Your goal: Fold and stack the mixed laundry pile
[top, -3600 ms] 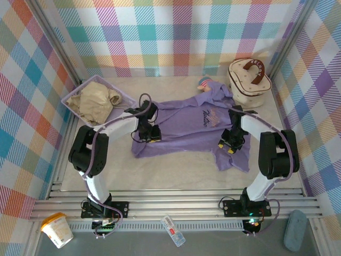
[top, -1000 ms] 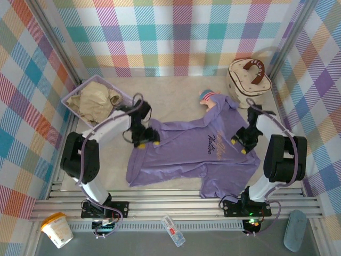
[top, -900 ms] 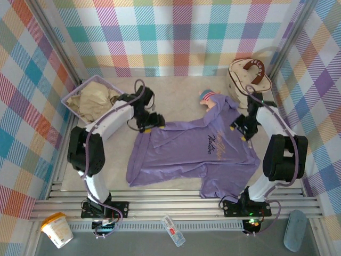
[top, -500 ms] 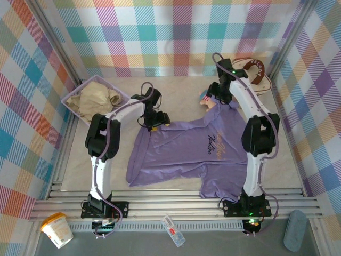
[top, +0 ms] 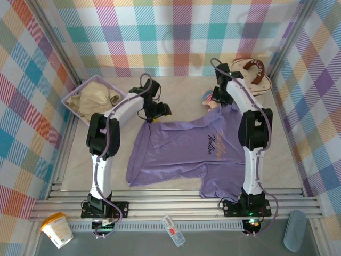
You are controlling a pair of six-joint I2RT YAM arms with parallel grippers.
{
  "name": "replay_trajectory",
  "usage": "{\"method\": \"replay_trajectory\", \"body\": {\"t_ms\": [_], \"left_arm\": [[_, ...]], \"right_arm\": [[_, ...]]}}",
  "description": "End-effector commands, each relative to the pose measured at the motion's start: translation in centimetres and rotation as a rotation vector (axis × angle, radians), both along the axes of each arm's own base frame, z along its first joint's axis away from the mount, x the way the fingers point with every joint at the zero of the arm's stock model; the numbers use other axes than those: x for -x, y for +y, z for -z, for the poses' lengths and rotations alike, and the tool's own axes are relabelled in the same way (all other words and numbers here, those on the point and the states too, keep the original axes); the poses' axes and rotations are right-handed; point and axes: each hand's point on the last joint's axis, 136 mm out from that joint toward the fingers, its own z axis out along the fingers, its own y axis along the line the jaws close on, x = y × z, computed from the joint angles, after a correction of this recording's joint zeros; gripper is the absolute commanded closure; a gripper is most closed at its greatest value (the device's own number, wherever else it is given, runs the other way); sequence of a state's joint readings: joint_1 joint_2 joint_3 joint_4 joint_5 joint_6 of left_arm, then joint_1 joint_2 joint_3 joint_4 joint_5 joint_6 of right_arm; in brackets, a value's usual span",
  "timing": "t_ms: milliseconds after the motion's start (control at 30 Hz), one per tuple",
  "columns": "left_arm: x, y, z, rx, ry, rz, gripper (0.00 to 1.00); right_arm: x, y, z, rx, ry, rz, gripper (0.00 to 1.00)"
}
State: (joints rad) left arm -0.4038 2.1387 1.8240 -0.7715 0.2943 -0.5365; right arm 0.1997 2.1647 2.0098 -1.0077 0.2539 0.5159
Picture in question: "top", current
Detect beige trousers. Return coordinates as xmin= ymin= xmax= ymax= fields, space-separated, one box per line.
xmin=66 ymin=81 xmax=120 ymax=122

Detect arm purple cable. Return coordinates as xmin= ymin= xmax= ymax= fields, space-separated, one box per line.
xmin=210 ymin=58 xmax=280 ymax=237
xmin=93 ymin=74 xmax=161 ymax=239

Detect blue-grey pouch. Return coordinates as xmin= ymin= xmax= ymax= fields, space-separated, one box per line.
xmin=283 ymin=209 xmax=307 ymax=252

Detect cream bag with brown handle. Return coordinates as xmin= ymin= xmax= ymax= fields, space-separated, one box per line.
xmin=230 ymin=58 xmax=272 ymax=107

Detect purple T-shirt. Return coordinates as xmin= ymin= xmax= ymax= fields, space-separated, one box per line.
xmin=125 ymin=102 xmax=247 ymax=202

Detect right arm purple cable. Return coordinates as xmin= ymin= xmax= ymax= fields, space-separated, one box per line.
xmin=210 ymin=58 xmax=280 ymax=237

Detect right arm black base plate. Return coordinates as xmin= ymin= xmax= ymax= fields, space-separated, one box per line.
xmin=222 ymin=199 xmax=272 ymax=217

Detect slotted grey cable duct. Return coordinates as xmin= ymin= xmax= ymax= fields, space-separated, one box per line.
xmin=68 ymin=222 xmax=246 ymax=231

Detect white orange yogurt cup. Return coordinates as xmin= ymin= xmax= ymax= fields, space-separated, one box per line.
xmin=40 ymin=212 xmax=74 ymax=249

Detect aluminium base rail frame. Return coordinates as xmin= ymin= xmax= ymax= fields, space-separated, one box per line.
xmin=29 ymin=181 xmax=324 ymax=222

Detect clear plastic labelled packet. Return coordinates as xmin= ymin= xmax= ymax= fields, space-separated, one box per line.
xmin=160 ymin=214 xmax=186 ymax=247

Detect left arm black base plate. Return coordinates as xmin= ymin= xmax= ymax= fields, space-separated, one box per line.
xmin=80 ymin=201 xmax=129 ymax=219

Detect lavender plastic basket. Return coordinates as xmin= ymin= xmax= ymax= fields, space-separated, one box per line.
xmin=61 ymin=74 xmax=128 ymax=127

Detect aluminium frame post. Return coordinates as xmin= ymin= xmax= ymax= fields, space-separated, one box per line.
xmin=25 ymin=0 xmax=90 ymax=86
xmin=268 ymin=0 xmax=320 ymax=81

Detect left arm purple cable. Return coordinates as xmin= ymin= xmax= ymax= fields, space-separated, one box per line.
xmin=93 ymin=74 xmax=161 ymax=239

